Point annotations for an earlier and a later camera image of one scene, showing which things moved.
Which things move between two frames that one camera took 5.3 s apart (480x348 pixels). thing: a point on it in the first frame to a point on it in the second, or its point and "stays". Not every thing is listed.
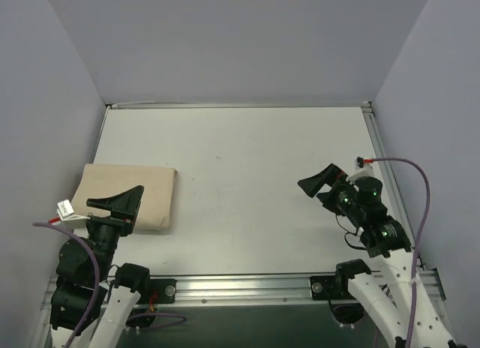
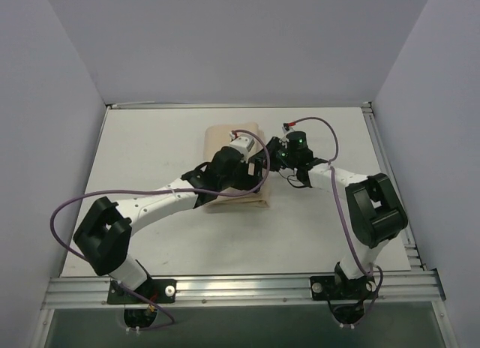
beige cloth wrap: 100,181 to 217,136
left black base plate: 166,290 stays
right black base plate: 332,287 stays
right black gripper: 331,193 to 274,159
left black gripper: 113,217 to 257,165
